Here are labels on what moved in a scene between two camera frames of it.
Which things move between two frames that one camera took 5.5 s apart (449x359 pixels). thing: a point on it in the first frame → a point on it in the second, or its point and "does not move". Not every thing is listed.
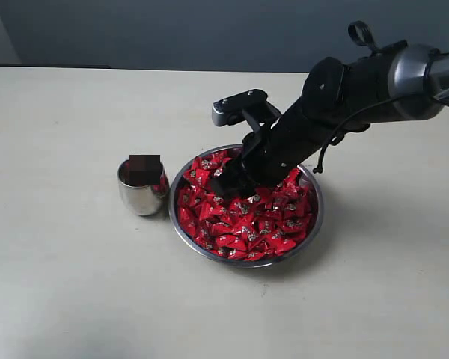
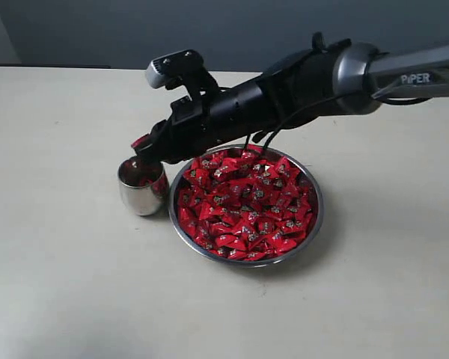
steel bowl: x=272 y=226 does not move
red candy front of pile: x=230 y=240 does not move
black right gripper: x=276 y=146 → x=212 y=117
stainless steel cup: x=144 y=185 does not move
